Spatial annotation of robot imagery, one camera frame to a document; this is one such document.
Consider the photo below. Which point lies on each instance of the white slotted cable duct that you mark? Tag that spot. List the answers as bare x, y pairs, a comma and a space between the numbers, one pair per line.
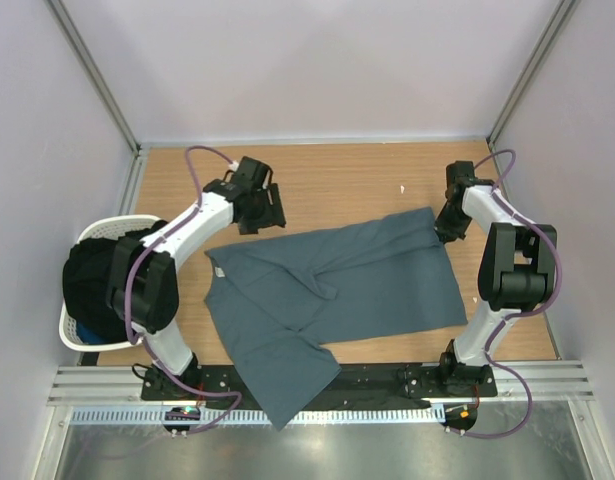
168, 415

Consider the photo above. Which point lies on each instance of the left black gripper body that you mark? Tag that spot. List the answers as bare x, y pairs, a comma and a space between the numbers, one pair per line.
267, 211

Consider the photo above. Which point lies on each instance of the aluminium rail frame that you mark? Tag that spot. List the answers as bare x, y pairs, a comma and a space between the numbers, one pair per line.
548, 380

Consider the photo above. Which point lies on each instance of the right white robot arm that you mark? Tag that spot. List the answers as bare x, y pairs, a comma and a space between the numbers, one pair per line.
517, 273

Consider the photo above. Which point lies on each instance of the corner aluminium post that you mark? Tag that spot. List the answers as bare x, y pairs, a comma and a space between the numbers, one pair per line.
554, 27
85, 58

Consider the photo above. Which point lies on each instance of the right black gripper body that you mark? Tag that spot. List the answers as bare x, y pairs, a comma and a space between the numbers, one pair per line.
452, 222

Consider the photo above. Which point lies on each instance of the black t shirt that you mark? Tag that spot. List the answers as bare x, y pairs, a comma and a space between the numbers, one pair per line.
84, 282

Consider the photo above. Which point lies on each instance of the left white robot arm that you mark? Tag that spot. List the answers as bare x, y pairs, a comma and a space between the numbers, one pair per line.
143, 285

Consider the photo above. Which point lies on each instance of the white laundry basket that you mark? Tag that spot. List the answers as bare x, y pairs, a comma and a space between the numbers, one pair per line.
109, 228

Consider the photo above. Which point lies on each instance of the grey-blue t shirt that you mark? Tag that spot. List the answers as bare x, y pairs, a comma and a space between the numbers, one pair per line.
278, 304

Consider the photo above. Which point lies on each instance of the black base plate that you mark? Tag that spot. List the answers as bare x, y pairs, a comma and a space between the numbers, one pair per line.
372, 387

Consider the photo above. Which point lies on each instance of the right corner aluminium post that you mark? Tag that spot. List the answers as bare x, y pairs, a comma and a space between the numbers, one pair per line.
554, 27

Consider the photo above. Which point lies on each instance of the blue garment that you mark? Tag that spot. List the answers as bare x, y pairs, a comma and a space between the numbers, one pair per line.
89, 337

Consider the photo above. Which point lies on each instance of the left corner aluminium post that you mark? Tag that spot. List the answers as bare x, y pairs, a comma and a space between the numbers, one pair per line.
85, 58

